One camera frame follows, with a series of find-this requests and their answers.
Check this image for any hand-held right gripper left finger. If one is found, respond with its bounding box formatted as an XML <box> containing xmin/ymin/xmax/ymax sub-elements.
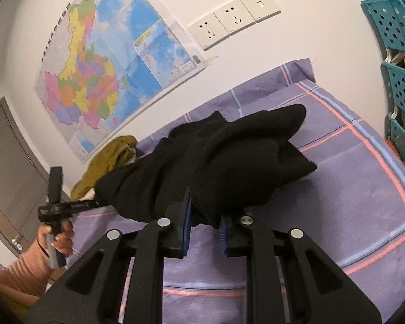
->
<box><xmin>25</xmin><ymin>186</ymin><xmax>193</xmax><ymax>324</ymax></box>

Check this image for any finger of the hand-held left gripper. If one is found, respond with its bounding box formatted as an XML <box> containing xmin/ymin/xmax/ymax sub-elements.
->
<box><xmin>77</xmin><ymin>200</ymin><xmax>100</xmax><ymax>212</ymax></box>

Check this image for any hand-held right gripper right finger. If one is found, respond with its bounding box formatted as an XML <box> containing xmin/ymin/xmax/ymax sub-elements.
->
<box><xmin>219</xmin><ymin>214</ymin><xmax>382</xmax><ymax>324</ymax></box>

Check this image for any black jacket with gold buttons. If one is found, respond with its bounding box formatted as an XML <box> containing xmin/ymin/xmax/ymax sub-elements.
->
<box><xmin>94</xmin><ymin>104</ymin><xmax>318</xmax><ymax>229</ymax></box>

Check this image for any person's left hand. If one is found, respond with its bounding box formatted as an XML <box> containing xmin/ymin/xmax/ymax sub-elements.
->
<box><xmin>36</xmin><ymin>221</ymin><xmax>75</xmax><ymax>259</ymax></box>

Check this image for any mustard yellow cloth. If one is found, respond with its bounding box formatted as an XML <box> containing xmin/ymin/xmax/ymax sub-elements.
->
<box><xmin>71</xmin><ymin>136</ymin><xmax>139</xmax><ymax>201</ymax></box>

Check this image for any grey door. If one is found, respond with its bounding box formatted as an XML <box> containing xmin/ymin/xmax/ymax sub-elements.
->
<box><xmin>0</xmin><ymin>97</ymin><xmax>71</xmax><ymax>254</ymax></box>

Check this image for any purple plaid bed sheet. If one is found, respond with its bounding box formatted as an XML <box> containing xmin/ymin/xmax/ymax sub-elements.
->
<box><xmin>45</xmin><ymin>58</ymin><xmax>405</xmax><ymax>324</ymax></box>

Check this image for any teal plastic storage rack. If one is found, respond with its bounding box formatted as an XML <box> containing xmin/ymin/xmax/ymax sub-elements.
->
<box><xmin>360</xmin><ymin>0</ymin><xmax>405</xmax><ymax>177</ymax></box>

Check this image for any beige cloth bag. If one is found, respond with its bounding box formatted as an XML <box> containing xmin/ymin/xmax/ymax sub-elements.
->
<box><xmin>385</xmin><ymin>49</ymin><xmax>405</xmax><ymax>75</ymax></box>

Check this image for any colourful wall map poster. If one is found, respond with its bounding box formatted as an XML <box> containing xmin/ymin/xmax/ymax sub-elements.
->
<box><xmin>34</xmin><ymin>0</ymin><xmax>220</xmax><ymax>164</ymax></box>

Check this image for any white wall power socket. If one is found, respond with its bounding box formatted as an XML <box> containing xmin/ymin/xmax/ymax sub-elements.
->
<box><xmin>212</xmin><ymin>0</ymin><xmax>257</xmax><ymax>37</ymax></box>
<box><xmin>188</xmin><ymin>11</ymin><xmax>230</xmax><ymax>51</ymax></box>

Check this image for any white wall data outlet plate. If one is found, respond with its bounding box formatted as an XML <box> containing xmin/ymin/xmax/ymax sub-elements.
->
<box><xmin>239</xmin><ymin>0</ymin><xmax>282</xmax><ymax>23</ymax></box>

